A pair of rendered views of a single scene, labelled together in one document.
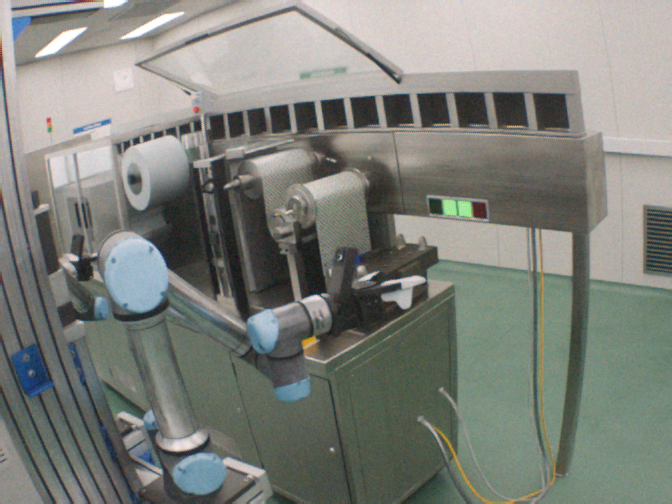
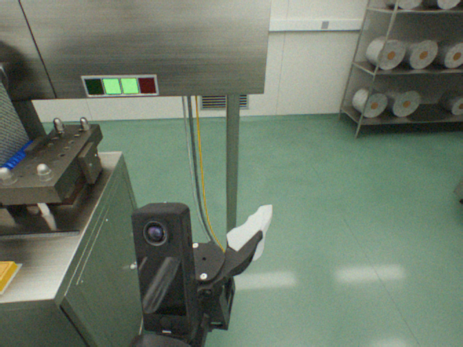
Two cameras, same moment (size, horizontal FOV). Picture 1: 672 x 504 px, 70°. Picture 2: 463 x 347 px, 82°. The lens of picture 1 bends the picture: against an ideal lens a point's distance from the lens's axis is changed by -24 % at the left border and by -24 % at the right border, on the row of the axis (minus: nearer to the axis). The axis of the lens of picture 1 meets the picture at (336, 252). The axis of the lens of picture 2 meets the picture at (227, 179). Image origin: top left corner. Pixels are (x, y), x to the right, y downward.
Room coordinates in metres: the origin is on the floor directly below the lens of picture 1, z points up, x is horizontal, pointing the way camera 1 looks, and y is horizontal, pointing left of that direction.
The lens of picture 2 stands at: (1.04, 0.07, 1.48)
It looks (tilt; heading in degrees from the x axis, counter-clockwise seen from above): 36 degrees down; 310
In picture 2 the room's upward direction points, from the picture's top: straight up
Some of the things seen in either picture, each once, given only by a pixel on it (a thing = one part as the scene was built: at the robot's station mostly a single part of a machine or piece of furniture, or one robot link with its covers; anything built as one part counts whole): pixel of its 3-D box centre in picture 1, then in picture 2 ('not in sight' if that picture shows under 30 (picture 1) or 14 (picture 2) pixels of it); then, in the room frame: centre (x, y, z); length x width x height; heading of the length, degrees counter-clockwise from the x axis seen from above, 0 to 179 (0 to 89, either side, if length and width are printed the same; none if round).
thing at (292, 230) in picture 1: (293, 267); not in sight; (1.98, 0.14, 1.05); 0.06 x 0.05 x 0.31; 135
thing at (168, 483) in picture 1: (187, 471); not in sight; (1.07, 0.42, 0.87); 0.15 x 0.15 x 0.10
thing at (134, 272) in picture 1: (160, 377); not in sight; (0.96, 0.36, 1.19); 0.15 x 0.12 x 0.55; 29
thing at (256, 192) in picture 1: (276, 171); not in sight; (2.26, 0.17, 1.33); 0.25 x 0.14 x 0.14; 135
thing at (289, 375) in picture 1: (285, 370); not in sight; (1.10, 0.13, 1.12); 0.11 x 0.08 x 0.11; 29
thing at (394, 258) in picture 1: (385, 270); (58, 158); (1.97, -0.15, 1.00); 0.40 x 0.16 x 0.06; 135
